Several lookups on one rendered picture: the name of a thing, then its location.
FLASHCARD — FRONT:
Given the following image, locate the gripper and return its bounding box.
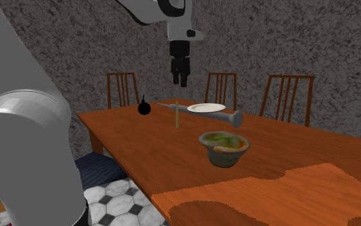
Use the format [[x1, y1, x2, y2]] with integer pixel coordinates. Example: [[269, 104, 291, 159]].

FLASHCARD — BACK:
[[169, 40, 191, 88]]

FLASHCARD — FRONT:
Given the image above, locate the wooden slat-back chair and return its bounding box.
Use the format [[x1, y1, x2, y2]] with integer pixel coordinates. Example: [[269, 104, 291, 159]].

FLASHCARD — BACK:
[[258, 74, 315, 128], [204, 72, 238, 112], [106, 72, 140, 110]]

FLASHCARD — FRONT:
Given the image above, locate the white plate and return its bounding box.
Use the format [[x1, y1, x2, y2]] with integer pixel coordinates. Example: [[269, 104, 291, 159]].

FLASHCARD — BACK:
[[187, 103, 226, 114]]

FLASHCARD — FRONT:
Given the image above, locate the black round ball with stem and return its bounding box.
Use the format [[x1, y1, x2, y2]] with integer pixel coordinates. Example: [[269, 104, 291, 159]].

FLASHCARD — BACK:
[[137, 94, 152, 116]]

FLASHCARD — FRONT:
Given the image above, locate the wooden dining table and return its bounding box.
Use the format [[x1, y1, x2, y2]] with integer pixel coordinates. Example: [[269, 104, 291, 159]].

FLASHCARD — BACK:
[[76, 98, 361, 226]]

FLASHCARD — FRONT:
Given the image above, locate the grey bowl with green-orange inside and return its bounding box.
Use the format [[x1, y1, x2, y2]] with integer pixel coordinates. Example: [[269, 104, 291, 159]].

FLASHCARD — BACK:
[[198, 131, 251, 169]]

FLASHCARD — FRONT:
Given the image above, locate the dark blue striped rug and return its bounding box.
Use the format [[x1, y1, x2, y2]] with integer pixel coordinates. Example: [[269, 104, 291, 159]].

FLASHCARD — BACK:
[[74, 152, 128, 191]]

